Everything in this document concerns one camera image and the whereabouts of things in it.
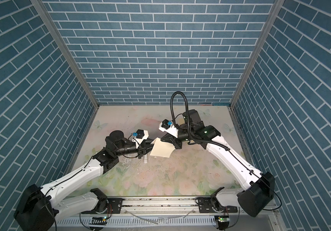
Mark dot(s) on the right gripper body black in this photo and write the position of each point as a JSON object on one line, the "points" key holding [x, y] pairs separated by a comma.
{"points": [[179, 143]]}

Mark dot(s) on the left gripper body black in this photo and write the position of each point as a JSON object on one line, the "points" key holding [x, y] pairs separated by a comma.
{"points": [[141, 151]]}

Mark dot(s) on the beige letter paper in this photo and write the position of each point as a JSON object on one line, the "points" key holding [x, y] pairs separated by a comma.
{"points": [[161, 149]]}

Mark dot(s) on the yellow envelope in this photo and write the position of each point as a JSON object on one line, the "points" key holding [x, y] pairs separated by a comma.
{"points": [[181, 121]]}

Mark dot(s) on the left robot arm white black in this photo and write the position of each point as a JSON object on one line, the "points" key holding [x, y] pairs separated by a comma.
{"points": [[41, 207]]}

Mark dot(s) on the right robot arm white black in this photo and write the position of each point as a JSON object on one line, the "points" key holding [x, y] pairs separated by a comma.
{"points": [[256, 188]]}

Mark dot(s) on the white glue stick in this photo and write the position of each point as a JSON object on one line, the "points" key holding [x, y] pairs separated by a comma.
{"points": [[145, 159]]}

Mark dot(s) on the left controller board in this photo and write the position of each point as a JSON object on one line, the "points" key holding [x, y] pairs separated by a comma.
{"points": [[101, 221]]}

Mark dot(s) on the controller board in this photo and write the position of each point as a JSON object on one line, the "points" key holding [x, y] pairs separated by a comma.
{"points": [[101, 221], [222, 222]]}

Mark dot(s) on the right controller board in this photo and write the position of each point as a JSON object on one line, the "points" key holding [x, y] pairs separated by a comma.
{"points": [[222, 222]]}

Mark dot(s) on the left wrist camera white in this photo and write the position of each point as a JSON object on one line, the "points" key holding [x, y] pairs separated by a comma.
{"points": [[139, 136]]}

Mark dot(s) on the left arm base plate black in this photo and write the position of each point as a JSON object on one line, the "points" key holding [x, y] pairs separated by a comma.
{"points": [[110, 206]]}

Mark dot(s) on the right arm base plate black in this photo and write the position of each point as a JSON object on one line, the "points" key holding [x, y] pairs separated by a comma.
{"points": [[209, 205]]}

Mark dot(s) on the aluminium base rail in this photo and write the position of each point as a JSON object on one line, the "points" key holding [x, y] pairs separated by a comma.
{"points": [[174, 206]]}

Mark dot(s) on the clear cable tie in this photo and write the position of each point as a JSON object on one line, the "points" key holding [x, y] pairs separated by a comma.
{"points": [[158, 219]]}

